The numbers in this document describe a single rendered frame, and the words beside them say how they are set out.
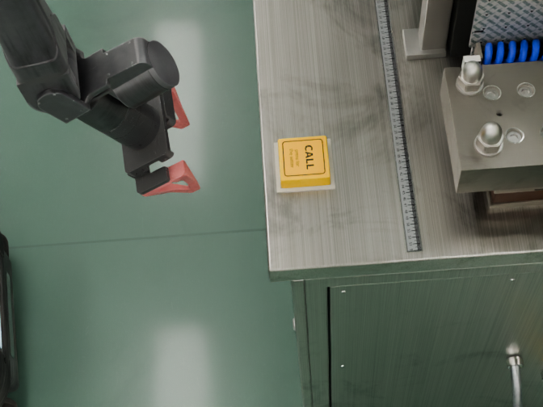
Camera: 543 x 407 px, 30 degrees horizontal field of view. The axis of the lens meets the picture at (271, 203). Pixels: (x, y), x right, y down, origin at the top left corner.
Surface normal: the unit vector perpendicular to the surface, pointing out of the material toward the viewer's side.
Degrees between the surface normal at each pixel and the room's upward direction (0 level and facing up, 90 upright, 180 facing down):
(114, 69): 25
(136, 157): 30
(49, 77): 90
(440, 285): 90
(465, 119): 0
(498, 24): 90
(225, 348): 0
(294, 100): 0
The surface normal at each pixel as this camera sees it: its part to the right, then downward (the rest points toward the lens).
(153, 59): 0.83, -0.39
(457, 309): 0.05, 0.88
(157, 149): -0.54, -0.32
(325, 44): -0.06, -0.47
